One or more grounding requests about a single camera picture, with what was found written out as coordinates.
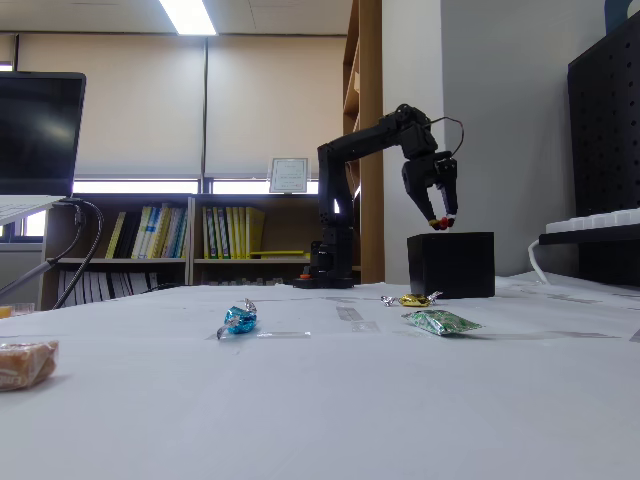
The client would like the black box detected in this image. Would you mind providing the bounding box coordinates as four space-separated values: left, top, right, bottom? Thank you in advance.
406 231 496 300

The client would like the gold foil wrapped candy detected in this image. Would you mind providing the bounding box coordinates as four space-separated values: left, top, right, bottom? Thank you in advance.
380 290 444 308

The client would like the tall wooden bookshelf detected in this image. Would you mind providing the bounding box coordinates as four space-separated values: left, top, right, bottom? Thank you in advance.
342 0 386 285

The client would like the green silver snack packet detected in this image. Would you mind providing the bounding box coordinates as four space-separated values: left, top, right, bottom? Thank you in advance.
401 309 484 339

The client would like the framed white certificate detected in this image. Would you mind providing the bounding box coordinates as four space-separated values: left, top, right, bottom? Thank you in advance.
268 156 310 195

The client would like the low wooden bookshelf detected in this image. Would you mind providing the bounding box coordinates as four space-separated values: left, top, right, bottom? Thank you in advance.
42 193 196 311
192 193 362 287

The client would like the white power strip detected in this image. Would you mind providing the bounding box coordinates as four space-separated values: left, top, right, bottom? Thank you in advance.
544 208 640 234

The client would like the beige roller blind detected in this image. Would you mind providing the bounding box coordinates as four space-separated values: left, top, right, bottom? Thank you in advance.
206 34 347 179
17 33 206 179

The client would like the black pegboard panel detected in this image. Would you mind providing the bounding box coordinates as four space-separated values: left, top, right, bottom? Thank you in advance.
566 23 640 287

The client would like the blue foil wrapped candy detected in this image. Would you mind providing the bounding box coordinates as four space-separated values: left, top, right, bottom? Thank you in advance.
216 298 261 341

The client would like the white paper sheet cover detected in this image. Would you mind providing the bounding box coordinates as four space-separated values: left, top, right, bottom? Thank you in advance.
0 271 640 480

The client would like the dark blue object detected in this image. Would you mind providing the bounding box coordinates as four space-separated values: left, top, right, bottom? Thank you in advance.
604 0 640 36

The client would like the ceiling light panel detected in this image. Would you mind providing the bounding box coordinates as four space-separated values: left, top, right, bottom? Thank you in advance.
158 0 218 36

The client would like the black screen laptop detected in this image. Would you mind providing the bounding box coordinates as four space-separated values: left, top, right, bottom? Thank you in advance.
0 71 88 227

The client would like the brown wrapped caramel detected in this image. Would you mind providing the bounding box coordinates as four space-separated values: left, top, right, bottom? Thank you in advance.
0 340 60 393

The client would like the white power strip cable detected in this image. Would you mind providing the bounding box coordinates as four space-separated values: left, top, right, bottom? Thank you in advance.
528 238 552 286

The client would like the dark shelf rail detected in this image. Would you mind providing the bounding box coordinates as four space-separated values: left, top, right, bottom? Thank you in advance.
538 231 640 247

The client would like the black laptop cable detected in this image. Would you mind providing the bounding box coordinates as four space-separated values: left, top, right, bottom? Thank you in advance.
45 198 106 310

